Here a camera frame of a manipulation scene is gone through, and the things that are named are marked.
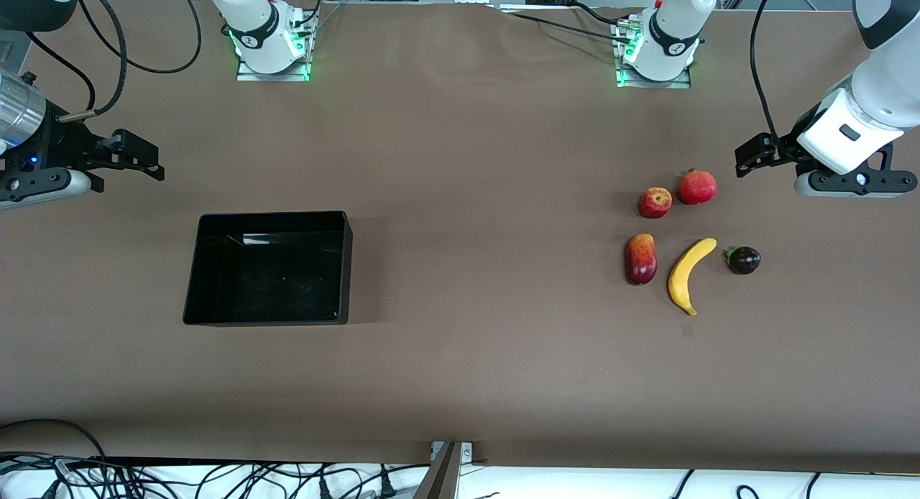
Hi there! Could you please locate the red apple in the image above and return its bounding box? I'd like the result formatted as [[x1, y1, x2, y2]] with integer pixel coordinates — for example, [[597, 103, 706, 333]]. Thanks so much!
[[638, 187, 673, 219]]

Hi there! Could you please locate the yellow banana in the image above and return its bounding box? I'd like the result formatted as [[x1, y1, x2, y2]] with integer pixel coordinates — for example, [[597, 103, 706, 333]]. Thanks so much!
[[668, 237, 718, 316]]

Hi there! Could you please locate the black plastic box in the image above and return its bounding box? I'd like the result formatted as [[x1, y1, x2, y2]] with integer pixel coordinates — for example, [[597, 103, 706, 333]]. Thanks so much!
[[183, 211, 354, 327]]

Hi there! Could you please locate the red pomegranate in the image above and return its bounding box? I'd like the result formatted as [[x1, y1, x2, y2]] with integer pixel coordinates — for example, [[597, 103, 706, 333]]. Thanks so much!
[[679, 168, 718, 206]]

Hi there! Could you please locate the dark purple eggplant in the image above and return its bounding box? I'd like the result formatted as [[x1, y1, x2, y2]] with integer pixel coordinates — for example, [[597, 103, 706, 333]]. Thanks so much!
[[724, 245, 762, 275]]

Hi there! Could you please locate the red yellow mango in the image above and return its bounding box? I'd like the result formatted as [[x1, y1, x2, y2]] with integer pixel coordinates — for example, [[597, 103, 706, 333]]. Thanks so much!
[[624, 233, 658, 286]]

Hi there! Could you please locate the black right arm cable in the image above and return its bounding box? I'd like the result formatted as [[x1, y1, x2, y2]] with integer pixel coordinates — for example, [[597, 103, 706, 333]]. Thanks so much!
[[85, 0, 203, 75], [26, 0, 129, 122]]

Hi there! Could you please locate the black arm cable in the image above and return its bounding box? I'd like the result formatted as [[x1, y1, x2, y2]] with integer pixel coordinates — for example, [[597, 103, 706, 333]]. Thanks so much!
[[750, 0, 786, 145], [26, 0, 129, 122], [85, 0, 203, 75]]

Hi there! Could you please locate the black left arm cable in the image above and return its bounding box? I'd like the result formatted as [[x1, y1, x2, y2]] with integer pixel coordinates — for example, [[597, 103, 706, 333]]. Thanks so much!
[[750, 0, 786, 145]]

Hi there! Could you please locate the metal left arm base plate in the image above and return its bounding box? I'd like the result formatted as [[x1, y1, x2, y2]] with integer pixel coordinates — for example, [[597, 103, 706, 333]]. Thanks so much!
[[613, 16, 692, 89]]

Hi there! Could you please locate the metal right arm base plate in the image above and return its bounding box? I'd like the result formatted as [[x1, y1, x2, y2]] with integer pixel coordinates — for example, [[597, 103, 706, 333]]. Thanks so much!
[[236, 9, 312, 82]]

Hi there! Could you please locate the metal table bracket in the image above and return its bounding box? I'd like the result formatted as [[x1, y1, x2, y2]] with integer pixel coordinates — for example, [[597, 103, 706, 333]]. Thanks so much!
[[431, 441, 474, 464]]

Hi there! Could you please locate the grey metal post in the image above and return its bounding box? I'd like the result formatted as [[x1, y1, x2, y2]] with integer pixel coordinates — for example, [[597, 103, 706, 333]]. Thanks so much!
[[413, 442, 462, 499]]

